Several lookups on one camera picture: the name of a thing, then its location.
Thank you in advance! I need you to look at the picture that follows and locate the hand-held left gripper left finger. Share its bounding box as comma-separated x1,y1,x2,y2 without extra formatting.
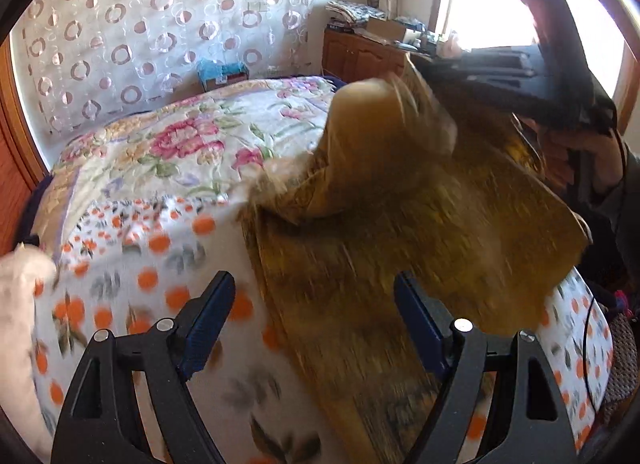
50,270,237,464

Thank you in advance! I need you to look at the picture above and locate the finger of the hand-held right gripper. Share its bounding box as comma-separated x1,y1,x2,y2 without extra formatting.
450,45,540,73
424,70,542,112

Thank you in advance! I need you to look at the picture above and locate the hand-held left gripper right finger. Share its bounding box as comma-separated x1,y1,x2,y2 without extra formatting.
393,270,581,464

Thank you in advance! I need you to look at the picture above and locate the golden patterned cloth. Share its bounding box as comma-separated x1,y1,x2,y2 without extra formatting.
237,51,592,464

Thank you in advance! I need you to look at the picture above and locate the person's right hand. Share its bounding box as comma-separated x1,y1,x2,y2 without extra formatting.
537,119,624,196

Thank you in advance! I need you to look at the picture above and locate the white orange-dotted blanket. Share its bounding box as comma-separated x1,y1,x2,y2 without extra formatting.
30,193,617,464

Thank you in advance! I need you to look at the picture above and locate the cardboard box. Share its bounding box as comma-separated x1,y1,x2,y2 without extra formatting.
366,16,409,43

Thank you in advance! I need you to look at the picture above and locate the wooden cabinet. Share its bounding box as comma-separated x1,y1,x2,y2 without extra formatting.
322,26,427,86

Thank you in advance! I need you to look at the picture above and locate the stack of patterned fabric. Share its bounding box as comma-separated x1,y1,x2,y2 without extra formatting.
325,0,386,28

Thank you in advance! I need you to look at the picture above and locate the white floral quilt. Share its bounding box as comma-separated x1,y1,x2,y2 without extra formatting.
37,75,347,266

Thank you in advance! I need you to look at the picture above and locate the white fluffy cloth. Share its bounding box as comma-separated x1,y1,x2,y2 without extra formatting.
0,243,59,460

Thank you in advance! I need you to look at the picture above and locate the colourful knitted cloth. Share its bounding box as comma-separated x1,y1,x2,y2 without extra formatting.
597,284,640,426

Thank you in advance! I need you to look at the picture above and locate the blue box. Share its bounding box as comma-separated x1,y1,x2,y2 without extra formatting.
196,57,250,91

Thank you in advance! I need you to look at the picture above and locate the white curtain with circles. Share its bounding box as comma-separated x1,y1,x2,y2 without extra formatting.
22,0,327,138

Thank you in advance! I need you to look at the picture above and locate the black cable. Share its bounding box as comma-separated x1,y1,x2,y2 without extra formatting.
581,264,602,416

